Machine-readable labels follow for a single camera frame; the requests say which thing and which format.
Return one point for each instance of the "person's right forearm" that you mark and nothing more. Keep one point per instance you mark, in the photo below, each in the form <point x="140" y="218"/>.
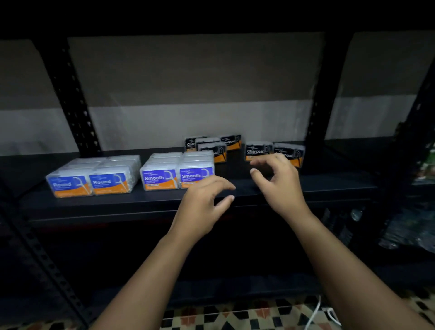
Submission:
<point x="357" y="282"/>

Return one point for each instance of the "pack of clear plastic bottles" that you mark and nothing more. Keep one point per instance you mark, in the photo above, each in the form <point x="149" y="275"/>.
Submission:
<point x="407" y="231"/>

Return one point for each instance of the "person's left forearm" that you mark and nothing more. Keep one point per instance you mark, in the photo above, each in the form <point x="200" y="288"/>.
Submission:
<point x="146" y="289"/>

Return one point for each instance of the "person's right hand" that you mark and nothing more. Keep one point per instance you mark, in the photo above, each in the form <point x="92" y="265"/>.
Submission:
<point x="285" y="190"/>

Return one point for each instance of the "person's left hand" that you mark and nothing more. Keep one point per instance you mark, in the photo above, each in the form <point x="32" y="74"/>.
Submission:
<point x="197" y="214"/>

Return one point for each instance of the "dark metal shelf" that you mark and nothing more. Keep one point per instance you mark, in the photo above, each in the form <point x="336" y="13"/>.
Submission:
<point x="136" y="204"/>

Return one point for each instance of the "group of floss boxes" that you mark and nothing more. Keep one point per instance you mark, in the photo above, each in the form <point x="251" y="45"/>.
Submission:
<point x="68" y="185"/>

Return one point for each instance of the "black label dental floss box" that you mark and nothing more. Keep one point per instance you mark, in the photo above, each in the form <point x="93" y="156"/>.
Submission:
<point x="190" y="144"/>

